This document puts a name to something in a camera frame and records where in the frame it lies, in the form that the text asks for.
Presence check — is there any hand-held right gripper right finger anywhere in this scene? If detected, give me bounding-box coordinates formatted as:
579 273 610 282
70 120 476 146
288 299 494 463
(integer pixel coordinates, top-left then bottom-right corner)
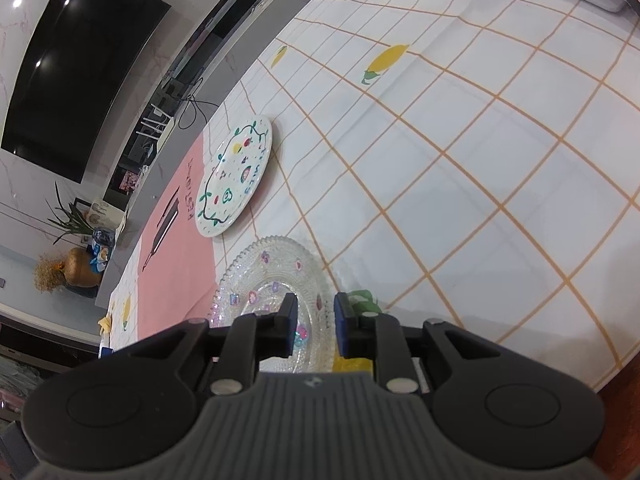
333 291 502 396

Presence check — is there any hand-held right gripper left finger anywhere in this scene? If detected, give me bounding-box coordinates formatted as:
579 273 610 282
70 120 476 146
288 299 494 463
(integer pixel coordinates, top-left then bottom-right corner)
127 290 300 396

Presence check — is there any clear glass plate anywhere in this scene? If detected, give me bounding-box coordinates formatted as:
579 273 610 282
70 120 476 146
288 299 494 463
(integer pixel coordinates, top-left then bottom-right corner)
207 240 342 377
214 236 339 375

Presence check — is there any white painted plate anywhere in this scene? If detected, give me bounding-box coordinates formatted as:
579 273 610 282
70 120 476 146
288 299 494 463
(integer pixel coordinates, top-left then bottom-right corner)
193 116 274 239

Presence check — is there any pink placemat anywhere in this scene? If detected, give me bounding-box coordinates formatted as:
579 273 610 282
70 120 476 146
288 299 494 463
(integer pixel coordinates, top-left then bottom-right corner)
134 134 237 343

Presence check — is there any white checkered tablecloth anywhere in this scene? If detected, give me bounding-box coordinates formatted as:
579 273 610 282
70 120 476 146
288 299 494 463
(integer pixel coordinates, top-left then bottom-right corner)
96 0 640 397

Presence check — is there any white paper bag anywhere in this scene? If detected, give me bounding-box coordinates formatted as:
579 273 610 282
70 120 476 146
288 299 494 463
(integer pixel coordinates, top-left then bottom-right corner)
84 200 126 234

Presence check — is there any gold vase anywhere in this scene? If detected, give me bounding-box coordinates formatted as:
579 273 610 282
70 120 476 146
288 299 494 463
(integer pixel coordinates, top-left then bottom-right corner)
63 247 104 287

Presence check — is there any white router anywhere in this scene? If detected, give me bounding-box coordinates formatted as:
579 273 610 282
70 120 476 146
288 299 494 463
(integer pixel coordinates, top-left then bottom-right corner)
134 104 176 149

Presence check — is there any green leafy plant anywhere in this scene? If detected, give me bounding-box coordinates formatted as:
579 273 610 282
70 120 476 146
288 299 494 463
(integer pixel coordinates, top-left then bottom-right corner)
45 182 99 246

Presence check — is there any dried flower bunch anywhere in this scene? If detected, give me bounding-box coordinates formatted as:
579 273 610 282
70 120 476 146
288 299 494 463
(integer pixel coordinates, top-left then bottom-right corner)
33 253 69 294

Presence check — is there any reddish brown cloth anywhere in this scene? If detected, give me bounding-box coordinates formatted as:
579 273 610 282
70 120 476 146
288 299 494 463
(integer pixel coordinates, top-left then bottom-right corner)
591 354 640 480

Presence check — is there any grey marble television cabinet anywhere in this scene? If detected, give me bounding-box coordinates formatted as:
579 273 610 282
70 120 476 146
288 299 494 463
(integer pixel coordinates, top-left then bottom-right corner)
94 0 353 312

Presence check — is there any black television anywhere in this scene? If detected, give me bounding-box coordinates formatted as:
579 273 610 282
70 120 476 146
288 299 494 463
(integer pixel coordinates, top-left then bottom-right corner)
0 0 172 185

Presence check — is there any black cable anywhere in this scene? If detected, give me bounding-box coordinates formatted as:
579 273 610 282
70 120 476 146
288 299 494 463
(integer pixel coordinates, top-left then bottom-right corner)
172 94 219 131

